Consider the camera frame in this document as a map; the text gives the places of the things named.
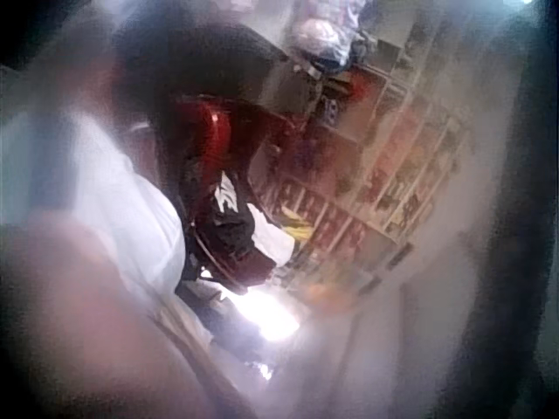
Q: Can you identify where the clear plastic bag of goods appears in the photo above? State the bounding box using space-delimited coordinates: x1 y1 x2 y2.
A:
290 0 369 74

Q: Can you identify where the red and black bag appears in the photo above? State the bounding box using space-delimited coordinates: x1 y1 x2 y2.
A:
168 93 309 296

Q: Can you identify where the shelf of printed packets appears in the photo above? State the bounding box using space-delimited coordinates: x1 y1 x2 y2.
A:
251 30 475 309

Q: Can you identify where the large black bag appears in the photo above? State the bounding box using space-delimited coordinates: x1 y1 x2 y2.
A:
111 19 287 132

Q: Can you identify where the white cloth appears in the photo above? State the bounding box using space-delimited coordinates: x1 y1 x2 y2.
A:
246 203 299 268

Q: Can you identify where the yellow packet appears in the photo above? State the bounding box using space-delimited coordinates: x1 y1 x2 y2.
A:
281 209 314 242

